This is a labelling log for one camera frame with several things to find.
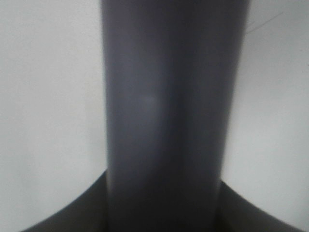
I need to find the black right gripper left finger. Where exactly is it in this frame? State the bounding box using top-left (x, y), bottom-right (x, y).
top-left (25, 172), bottom-right (108, 232)

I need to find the purple hand brush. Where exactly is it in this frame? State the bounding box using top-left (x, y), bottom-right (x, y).
top-left (101, 0), bottom-right (249, 232)

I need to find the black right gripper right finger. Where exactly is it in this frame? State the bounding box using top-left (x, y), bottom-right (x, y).
top-left (214, 181), bottom-right (301, 232)

